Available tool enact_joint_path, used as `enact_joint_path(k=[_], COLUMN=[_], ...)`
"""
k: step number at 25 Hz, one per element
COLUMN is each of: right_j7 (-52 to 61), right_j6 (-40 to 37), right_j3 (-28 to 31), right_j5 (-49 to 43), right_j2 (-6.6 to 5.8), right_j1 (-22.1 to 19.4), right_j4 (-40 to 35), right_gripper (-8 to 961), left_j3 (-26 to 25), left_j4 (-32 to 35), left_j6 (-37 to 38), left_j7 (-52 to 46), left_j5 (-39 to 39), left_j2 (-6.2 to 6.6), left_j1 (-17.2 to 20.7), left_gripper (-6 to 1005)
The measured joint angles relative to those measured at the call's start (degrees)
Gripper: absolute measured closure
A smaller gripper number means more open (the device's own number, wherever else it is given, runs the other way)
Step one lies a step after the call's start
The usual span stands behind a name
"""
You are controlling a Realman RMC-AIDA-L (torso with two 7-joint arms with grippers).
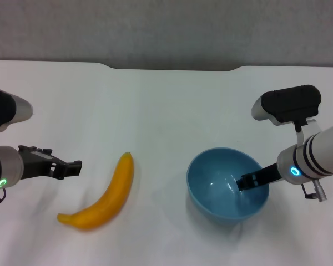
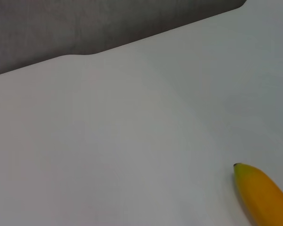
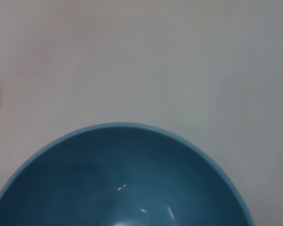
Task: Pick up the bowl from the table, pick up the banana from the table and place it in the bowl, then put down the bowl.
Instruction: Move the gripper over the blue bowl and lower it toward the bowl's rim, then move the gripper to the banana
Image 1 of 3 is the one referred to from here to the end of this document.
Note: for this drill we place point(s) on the white right camera bracket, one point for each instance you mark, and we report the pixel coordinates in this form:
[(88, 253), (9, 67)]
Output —
[(308, 128)]

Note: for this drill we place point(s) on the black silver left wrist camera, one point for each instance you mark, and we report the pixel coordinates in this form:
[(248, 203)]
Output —
[(5, 110)]

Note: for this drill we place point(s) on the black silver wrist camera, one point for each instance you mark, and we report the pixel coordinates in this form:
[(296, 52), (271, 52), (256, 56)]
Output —
[(288, 104), (5, 110)]

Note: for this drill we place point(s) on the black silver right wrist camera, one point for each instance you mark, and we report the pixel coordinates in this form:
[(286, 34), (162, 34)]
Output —
[(288, 104)]

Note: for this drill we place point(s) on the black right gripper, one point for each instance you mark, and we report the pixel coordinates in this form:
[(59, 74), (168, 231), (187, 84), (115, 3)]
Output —
[(272, 174)]

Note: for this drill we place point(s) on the yellow banana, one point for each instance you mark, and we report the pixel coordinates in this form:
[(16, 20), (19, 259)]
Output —
[(111, 194)]

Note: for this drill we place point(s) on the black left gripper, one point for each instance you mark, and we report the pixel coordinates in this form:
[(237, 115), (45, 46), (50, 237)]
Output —
[(37, 164)]

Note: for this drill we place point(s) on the blue plastic bowl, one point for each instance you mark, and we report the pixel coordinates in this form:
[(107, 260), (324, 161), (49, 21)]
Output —
[(211, 199)]

